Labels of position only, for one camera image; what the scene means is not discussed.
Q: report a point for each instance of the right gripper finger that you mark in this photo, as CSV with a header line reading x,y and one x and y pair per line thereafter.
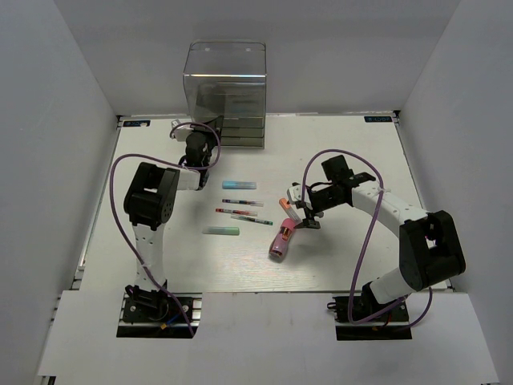
x,y
299,203
308,223

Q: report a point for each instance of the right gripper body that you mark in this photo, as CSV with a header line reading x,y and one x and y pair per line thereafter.
x,y
325,199

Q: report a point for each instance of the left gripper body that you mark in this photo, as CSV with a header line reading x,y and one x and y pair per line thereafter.
x,y
211,142

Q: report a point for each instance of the orange highlighter marker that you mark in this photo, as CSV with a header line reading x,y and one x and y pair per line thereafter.
x,y
289,210

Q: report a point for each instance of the clear acrylic drawer organizer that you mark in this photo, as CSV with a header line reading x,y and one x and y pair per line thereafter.
x,y
228,78

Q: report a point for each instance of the blue highlighter marker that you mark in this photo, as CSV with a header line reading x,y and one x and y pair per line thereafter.
x,y
242,185

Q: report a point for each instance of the purple gel pen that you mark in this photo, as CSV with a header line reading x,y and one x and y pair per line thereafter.
x,y
243,202

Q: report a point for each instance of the green highlighter marker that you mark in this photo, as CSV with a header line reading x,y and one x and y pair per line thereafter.
x,y
221,230

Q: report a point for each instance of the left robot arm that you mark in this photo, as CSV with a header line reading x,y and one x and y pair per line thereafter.
x,y
151,196

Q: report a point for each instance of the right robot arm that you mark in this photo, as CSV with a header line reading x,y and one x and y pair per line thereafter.
x,y
429,249

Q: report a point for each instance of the green gel pen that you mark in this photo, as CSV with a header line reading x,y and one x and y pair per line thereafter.
x,y
251,219

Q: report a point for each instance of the red gel pen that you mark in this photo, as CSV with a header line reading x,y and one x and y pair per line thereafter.
x,y
237,212

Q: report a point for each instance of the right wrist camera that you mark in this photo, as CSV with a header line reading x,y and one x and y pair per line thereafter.
x,y
294,194

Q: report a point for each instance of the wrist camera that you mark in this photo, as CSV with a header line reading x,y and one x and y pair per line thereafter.
x,y
294,194
180,131

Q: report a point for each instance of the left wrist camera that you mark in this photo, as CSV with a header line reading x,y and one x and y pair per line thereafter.
x,y
180,131

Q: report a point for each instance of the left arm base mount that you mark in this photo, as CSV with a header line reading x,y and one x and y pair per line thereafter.
x,y
154,314

